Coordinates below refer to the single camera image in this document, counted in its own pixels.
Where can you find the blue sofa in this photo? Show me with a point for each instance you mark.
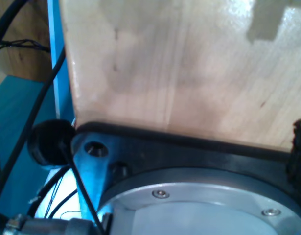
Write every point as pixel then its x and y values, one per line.
pixel 15 110

